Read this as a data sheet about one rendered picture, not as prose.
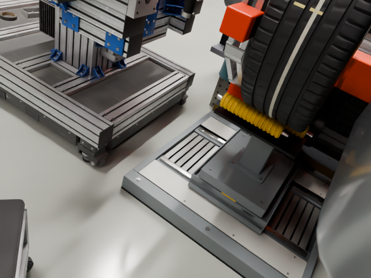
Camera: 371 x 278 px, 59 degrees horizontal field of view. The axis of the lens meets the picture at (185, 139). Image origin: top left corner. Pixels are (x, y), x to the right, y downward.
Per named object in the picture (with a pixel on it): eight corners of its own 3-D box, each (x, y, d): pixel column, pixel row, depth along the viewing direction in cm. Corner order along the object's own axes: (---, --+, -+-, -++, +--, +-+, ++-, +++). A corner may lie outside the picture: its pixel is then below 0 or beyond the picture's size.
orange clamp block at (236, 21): (255, 37, 90) (242, 43, 84) (231, 25, 93) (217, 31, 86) (265, 12, 86) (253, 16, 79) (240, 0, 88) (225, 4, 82)
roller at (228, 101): (282, 145, 113) (290, 132, 110) (212, 105, 122) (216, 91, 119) (287, 138, 118) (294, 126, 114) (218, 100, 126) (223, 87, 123)
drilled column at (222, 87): (221, 112, 213) (244, 53, 188) (208, 105, 216) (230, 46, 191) (228, 107, 221) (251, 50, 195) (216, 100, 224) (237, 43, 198)
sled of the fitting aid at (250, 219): (258, 236, 131) (268, 222, 126) (186, 187, 142) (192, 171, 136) (293, 175, 168) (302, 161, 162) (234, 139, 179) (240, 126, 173)
